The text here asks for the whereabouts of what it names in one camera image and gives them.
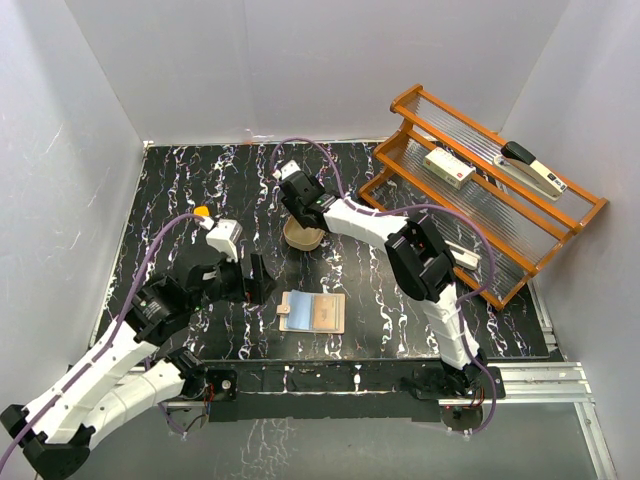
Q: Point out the white staples box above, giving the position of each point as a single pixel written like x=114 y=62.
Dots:
x=448 y=167

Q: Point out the orange wooden shelf rack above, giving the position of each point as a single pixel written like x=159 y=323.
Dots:
x=525 y=230

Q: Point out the large black beige stapler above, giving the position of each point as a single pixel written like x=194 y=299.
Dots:
x=521 y=165

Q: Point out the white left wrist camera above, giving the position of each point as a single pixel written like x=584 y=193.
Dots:
x=223 y=235

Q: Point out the beige leather card holder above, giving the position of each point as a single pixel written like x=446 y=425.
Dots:
x=295 y=312

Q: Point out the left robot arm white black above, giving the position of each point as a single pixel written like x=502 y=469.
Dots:
x=58 y=430

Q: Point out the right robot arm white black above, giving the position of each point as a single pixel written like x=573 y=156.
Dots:
x=421 y=261

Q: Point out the beige oval card tray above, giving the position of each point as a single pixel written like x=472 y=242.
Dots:
x=300 y=238

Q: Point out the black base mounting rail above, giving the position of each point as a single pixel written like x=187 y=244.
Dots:
x=344 y=389

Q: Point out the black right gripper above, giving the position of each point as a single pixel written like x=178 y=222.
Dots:
x=293 y=208

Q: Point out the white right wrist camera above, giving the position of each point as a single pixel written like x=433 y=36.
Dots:
x=286 y=170

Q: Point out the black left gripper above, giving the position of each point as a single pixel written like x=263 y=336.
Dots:
x=254 y=289

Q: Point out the orange yellow small block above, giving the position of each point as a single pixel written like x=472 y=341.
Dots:
x=201 y=211

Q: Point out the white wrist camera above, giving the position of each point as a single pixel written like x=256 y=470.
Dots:
x=223 y=235
x=286 y=170

